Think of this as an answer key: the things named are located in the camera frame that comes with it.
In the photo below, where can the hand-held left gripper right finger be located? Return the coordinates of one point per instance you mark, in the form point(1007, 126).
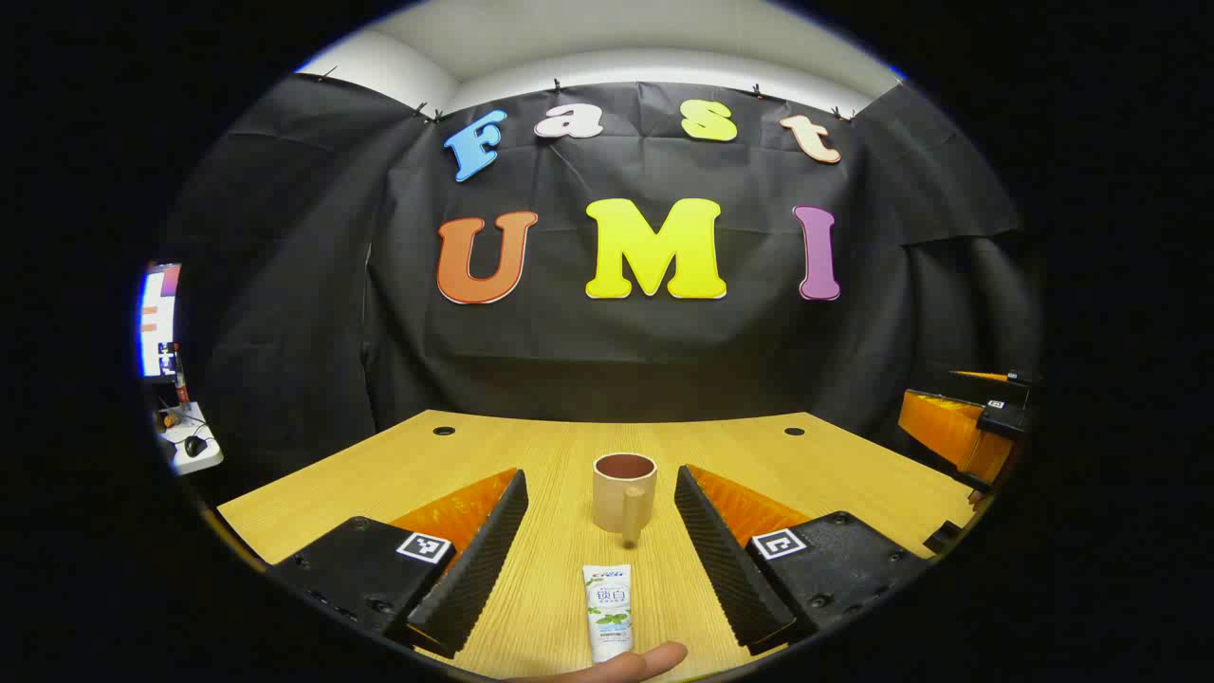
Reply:
point(726, 560)

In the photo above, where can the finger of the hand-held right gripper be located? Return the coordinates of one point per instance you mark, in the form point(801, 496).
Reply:
point(1020, 378)
point(948, 432)

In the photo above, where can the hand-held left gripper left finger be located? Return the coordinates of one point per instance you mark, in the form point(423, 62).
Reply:
point(479, 560)

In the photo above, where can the beige cup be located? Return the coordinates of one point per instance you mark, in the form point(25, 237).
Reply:
point(612, 503)

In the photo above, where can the white toothpaste tube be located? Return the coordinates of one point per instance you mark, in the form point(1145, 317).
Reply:
point(607, 617)

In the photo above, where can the wooden desktop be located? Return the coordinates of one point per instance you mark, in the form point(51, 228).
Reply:
point(398, 465)

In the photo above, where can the small black block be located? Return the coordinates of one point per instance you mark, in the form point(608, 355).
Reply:
point(944, 538)

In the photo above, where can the black backdrop cloth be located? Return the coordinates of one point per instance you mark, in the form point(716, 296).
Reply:
point(569, 341)

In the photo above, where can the black computer mouse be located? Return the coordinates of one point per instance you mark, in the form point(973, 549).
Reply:
point(195, 446)

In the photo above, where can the red bottle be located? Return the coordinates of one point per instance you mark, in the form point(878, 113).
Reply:
point(179, 379)

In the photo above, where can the computer monitor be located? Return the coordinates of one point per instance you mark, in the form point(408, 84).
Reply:
point(156, 323)

